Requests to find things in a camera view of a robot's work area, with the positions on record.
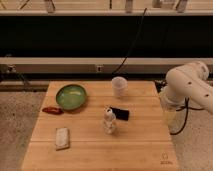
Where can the translucent plastic cup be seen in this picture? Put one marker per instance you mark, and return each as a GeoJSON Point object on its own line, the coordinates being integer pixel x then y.
{"type": "Point", "coordinates": [119, 85]}

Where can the green bowl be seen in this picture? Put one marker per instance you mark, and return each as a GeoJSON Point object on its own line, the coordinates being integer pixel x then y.
{"type": "Point", "coordinates": [71, 97]}

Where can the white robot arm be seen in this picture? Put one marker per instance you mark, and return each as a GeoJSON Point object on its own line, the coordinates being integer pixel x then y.
{"type": "Point", "coordinates": [186, 81]}

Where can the white sponge block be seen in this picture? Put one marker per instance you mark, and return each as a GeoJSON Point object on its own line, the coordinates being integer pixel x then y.
{"type": "Point", "coordinates": [62, 138]}

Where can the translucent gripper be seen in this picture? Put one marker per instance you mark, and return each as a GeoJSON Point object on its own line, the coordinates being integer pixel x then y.
{"type": "Point", "coordinates": [169, 108]}

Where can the wooden table board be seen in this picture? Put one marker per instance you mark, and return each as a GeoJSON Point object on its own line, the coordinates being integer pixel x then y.
{"type": "Point", "coordinates": [142, 143]}

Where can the black rectangular block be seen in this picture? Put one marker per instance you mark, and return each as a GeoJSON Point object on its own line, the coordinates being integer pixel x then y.
{"type": "Point", "coordinates": [121, 114]}

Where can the red chili pepper toy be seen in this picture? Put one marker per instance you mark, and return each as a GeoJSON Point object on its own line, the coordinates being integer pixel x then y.
{"type": "Point", "coordinates": [52, 110]}

